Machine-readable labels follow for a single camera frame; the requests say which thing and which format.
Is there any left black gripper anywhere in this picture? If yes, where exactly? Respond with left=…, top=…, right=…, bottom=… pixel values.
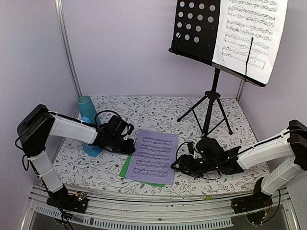
left=109, top=134, right=136, bottom=155

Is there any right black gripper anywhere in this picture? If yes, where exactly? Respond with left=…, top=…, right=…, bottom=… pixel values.
left=171, top=154, right=219, bottom=178

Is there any blue metronome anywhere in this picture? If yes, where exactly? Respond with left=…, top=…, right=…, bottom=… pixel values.
left=81, top=116, right=102, bottom=158

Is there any green paper sheet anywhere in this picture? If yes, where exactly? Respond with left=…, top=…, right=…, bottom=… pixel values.
left=119, top=155, right=165, bottom=187

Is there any purple paper sheet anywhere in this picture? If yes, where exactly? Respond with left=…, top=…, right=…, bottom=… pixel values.
left=126, top=129, right=178, bottom=184

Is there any white sheet music page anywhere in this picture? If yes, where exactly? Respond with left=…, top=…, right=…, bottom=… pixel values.
left=213, top=0, right=288, bottom=85

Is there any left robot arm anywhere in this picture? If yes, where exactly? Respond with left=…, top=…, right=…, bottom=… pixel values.
left=15, top=104, right=135, bottom=208

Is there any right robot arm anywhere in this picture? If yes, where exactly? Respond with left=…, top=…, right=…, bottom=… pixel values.
left=171, top=120, right=307, bottom=209

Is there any teal cylinder cup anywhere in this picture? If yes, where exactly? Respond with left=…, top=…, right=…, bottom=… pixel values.
left=77, top=96, right=97, bottom=123

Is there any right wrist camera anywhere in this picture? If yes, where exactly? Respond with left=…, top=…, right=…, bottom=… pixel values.
left=187, top=142, right=197, bottom=159

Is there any left camera cable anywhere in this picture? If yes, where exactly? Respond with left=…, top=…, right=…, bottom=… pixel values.
left=94, top=110, right=118, bottom=131

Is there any camera cable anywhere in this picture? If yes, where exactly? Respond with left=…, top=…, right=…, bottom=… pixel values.
left=176, top=141, right=223, bottom=180
left=94, top=110, right=118, bottom=131

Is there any right camera cable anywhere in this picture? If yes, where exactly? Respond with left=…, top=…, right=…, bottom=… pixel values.
left=176, top=141, right=223, bottom=180

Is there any aluminium front rail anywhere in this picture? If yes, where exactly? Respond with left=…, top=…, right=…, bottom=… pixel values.
left=21, top=185, right=300, bottom=230

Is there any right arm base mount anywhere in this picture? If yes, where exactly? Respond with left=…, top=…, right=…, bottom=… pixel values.
left=231, top=177, right=273, bottom=214

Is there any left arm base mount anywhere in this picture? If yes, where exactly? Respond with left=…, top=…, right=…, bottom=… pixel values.
left=47, top=191, right=89, bottom=214

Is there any right aluminium frame post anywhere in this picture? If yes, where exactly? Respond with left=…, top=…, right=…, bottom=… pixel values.
left=236, top=80, right=246, bottom=102

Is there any aluminium frame post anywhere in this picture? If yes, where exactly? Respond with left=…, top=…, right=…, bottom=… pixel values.
left=54, top=0, right=83, bottom=98
left=236, top=80, right=246, bottom=102

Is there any left aluminium frame post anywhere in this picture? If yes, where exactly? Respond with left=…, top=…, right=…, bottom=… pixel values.
left=54, top=0, right=83, bottom=98

